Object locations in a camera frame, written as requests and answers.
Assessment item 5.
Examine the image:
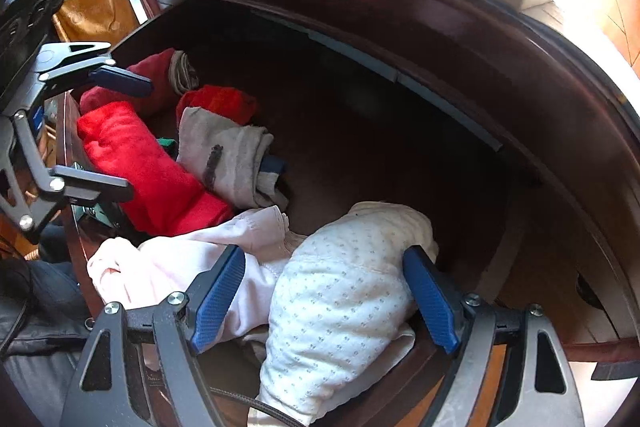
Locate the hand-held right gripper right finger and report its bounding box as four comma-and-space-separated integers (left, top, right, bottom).
401, 246, 586, 427

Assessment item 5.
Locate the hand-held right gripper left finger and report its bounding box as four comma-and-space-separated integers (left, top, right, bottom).
60, 244, 248, 427

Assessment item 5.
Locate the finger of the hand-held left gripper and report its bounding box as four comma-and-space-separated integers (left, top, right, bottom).
0, 109, 135, 244
32, 41, 153, 98

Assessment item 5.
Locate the dark red cloth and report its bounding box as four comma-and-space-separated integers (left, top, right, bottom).
80, 48, 178, 118

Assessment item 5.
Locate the large red cloth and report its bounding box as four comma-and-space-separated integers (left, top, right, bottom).
76, 101, 236, 238

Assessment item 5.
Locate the pink underwear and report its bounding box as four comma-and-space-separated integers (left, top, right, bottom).
87, 205, 301, 343

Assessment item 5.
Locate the white dotted underwear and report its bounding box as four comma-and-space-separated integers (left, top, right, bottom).
259, 202, 440, 427

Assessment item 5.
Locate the dark wooden drawer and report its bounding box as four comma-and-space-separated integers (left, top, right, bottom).
62, 2, 541, 427

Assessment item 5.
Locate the striped beige cloth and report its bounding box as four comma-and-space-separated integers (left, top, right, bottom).
168, 50, 201, 96

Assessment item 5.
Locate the small red cloth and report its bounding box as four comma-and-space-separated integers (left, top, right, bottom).
175, 85, 259, 128

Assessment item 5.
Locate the person's leg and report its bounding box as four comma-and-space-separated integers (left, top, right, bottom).
0, 227, 101, 427

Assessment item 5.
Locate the grey stained cloth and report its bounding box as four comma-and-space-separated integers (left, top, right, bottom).
176, 106, 291, 210

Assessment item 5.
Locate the dark blue cloth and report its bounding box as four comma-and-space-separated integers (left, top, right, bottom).
260, 154, 287, 175

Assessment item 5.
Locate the black cable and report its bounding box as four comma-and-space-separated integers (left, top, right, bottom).
207, 384, 303, 427

